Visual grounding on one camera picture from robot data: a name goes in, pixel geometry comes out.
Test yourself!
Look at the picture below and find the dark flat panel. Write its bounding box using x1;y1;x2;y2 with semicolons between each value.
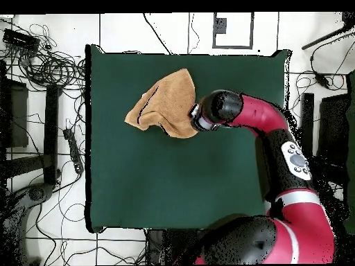
317;94;350;167
0;78;29;149

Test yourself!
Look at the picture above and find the black flat electronics box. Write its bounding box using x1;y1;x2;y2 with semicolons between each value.
2;28;42;52

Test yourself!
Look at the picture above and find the black cable tangle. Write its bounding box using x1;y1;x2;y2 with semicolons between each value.
16;23;87;89

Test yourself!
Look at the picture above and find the black rounded floor base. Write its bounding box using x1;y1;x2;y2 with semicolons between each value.
27;183;55;203

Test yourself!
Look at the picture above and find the grey square floor frame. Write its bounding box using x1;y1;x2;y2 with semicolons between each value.
212;12;254;50

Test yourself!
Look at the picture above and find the black pole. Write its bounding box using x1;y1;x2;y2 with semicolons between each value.
301;23;355;51

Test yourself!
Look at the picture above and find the black power strip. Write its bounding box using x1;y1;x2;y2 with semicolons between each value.
62;127;85;175

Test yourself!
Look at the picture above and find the black power adapter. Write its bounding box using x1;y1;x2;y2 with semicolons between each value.
314;72;331;89

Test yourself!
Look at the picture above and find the small dark square plate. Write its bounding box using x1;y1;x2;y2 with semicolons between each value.
213;17;227;35

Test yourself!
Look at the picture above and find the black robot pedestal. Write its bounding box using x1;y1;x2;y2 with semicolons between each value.
145;228;205;266

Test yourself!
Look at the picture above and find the dark green table cloth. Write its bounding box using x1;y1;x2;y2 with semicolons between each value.
84;44;292;233

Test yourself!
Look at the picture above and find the tan terry towel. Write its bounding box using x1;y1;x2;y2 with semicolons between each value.
124;68;200;139

